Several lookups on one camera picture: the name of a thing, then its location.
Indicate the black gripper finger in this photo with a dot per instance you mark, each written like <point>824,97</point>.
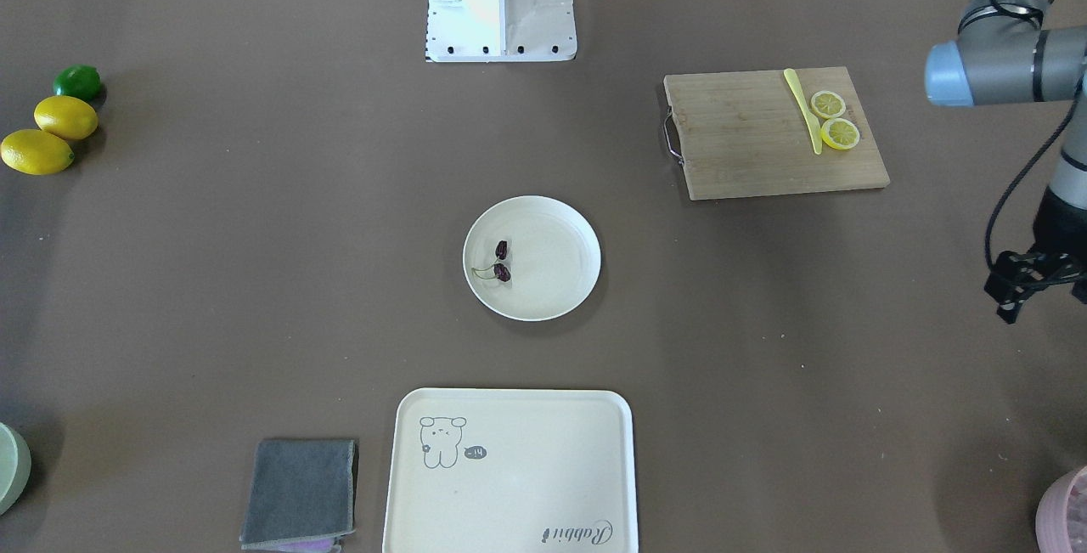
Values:
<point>1005,277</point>
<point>1011,295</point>

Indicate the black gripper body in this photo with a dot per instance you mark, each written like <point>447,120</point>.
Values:
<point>1061,224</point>

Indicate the cream round plate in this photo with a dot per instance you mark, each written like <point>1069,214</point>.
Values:
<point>554,256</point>

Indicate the dark red cherry pair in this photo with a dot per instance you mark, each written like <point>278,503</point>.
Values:
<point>497,269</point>

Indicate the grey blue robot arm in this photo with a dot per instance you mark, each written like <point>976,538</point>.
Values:
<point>1003,54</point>

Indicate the cream rectangular tray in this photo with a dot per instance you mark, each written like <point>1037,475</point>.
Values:
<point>512,470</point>

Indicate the lemon slice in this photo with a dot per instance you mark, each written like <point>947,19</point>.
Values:
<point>827,105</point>
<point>840,134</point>

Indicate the pink bowl with ice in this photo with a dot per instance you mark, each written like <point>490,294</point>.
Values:
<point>1060,519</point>

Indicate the yellow plastic knife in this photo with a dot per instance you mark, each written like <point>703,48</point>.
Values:
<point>810,119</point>

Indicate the wooden cutting board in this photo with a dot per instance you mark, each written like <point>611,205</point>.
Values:
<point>742,134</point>

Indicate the grey folded cloth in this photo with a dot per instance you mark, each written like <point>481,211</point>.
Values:
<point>302,495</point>

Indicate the green lime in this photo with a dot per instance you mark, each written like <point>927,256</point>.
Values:
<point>78,81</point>

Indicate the yellow lemon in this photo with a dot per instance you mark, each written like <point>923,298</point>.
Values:
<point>36,152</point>
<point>68,117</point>

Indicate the light green bowl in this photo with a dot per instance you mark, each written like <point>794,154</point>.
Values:
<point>15,466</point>

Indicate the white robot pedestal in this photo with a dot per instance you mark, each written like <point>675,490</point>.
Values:
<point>506,31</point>

